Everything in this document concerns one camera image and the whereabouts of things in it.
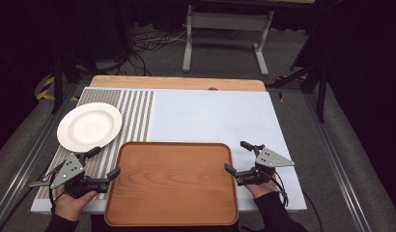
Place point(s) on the grey striped placemat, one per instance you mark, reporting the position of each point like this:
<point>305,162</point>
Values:
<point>135,112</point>

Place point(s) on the black curtain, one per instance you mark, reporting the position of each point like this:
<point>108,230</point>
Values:
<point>22,48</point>
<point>363,64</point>

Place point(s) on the white metal desk frame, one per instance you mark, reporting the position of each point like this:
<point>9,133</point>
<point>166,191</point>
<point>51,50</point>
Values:
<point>225,21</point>

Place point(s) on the grey metal floor rail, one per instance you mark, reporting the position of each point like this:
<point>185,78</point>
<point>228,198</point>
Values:
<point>337,161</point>
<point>28,161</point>

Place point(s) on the person's right hand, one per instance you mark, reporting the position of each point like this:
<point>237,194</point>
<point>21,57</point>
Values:
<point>259,189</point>

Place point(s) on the black metal stand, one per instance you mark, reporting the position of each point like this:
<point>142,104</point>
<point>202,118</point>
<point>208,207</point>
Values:
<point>57,80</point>
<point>321,93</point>

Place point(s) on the yellow black floor tape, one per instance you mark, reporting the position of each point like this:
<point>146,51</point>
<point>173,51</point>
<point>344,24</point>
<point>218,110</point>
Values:
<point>46,88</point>

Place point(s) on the light wooden table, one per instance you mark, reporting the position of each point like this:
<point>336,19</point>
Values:
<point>173,82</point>

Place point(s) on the person's left hand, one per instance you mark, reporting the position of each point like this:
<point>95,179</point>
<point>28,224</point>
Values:
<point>72,204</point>

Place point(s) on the brown wooden tray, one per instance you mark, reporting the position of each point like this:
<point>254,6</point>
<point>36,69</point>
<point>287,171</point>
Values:
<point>172,183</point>

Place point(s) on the white table cover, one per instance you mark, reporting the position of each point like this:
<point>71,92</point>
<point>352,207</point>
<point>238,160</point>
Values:
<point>212,116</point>

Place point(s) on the white round plate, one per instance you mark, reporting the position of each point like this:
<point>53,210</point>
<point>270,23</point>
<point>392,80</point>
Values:
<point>89,126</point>

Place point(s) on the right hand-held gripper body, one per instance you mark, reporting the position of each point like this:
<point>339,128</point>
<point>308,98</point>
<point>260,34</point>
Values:
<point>267,161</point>

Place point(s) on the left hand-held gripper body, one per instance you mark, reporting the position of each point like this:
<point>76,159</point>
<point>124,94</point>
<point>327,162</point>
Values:
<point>68,169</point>

